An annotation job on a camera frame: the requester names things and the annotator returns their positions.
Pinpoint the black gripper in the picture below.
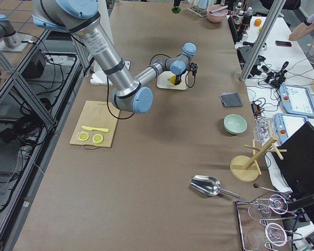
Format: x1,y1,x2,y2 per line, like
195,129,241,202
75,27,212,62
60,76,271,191
174,74,182,86

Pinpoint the yellow lemon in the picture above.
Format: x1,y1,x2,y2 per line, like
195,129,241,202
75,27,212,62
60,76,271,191
169,75,175,85

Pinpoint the green lime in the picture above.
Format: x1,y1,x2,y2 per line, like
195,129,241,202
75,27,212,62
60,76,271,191
172,7,181,14

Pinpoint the white rabbit tray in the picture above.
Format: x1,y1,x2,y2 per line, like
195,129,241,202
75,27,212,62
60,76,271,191
156,71,188,90

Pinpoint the black glass tray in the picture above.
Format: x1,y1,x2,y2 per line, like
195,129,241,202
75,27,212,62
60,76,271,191
235,201,304,250

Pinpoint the grey folded cloth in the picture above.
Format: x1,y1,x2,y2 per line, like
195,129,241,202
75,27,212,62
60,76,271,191
219,92,243,108

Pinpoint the green ceramic bowl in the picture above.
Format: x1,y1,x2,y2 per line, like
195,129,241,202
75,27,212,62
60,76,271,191
223,114,248,135

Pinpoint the pink bowl with ice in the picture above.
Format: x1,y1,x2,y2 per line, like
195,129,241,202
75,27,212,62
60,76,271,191
207,5,228,23

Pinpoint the blue plastic cup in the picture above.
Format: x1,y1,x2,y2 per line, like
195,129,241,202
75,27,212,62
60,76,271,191
197,0,209,10

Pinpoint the wooden cutting board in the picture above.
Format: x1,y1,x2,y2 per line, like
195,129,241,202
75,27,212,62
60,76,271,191
69,100,120,149

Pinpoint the lemon slice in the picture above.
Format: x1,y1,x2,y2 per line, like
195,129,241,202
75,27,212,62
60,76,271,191
76,131,89,142
92,133,104,144

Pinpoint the yellow plastic knife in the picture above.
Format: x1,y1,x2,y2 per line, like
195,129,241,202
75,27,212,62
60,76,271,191
81,125,110,132

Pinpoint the metal scoop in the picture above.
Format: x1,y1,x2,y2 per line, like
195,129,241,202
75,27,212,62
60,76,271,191
190,175,241,199

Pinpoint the wooden mug tree stand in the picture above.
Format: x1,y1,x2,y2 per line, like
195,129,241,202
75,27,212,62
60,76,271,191
230,135,287,182

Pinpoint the teach pendant tablet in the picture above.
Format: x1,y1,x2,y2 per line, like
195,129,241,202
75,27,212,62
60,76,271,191
274,113,308,144
279,84,314,118

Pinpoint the black monitor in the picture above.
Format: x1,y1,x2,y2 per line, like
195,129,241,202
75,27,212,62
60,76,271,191
275,122,314,196

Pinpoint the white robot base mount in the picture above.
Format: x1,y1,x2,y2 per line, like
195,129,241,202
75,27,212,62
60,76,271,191
91,0,114,85

